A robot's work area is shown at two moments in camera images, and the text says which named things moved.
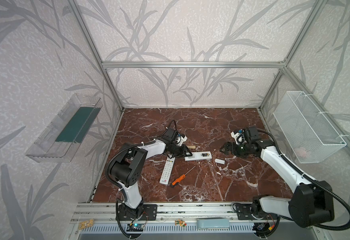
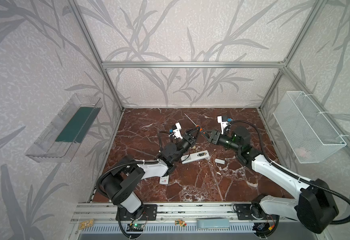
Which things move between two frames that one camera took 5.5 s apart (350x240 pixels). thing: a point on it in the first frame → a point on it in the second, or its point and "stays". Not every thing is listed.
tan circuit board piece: (85, 224) stays
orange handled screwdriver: (176, 182) → (198, 126)
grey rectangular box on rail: (213, 223) stays
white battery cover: (219, 161) stays
